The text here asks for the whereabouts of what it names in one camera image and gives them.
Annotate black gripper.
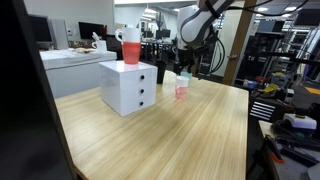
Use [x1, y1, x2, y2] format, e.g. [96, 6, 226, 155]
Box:
[173, 46, 202, 78]

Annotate translucent blue plastic cup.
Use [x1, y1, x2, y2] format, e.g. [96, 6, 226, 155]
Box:
[179, 70, 193, 81]

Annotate pink plastic cup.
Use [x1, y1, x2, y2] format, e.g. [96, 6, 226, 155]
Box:
[174, 84, 189, 100]

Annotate orange plastic cup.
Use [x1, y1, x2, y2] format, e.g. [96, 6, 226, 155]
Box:
[121, 41, 142, 65]

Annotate tall white cup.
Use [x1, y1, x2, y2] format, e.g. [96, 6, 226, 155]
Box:
[114, 27, 142, 44]

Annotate black plastic cup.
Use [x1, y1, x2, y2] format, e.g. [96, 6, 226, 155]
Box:
[155, 60, 167, 85]

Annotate white three-drawer box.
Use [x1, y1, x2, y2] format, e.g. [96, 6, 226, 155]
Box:
[98, 59, 159, 117]

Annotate black equipment rack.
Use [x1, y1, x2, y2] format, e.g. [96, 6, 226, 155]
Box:
[238, 19, 301, 84]

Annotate yellow hand tool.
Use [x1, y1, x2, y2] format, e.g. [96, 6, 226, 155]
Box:
[262, 83, 281, 95]

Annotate black white striped panel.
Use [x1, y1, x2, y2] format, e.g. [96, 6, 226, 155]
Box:
[248, 100, 277, 123]

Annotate white mug holding utensils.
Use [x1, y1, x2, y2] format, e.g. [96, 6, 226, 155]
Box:
[91, 31, 108, 55]

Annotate plate with food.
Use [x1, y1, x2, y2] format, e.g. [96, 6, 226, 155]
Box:
[74, 47, 98, 55]

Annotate black computer monitor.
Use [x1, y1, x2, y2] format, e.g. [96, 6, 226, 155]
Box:
[28, 14, 54, 43]
[78, 21, 105, 41]

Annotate white cardboard storage box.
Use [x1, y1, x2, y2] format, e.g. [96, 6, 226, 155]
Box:
[39, 48, 118, 100]

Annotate white box-shaped device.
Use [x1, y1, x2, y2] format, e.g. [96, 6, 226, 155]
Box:
[282, 113, 318, 131]

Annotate white desktop computer tower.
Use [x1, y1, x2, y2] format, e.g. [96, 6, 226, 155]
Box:
[49, 18, 70, 51]

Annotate black monitor back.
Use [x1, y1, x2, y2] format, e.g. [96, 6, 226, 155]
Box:
[0, 0, 78, 180]

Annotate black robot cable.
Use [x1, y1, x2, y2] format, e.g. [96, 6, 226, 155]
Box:
[199, 0, 309, 75]

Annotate orange-handled tool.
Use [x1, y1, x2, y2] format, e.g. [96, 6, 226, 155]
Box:
[264, 134, 286, 165]

